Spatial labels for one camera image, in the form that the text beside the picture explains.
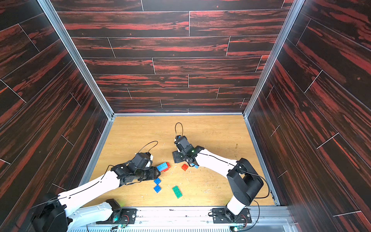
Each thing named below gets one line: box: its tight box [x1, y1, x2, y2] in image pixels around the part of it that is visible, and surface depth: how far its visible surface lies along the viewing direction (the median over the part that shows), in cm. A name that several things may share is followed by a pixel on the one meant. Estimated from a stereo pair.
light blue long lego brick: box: [156, 161, 169, 172], surface depth 88 cm
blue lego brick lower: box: [153, 184, 162, 194], surface depth 84 cm
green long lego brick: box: [171, 185, 184, 199], surface depth 82 cm
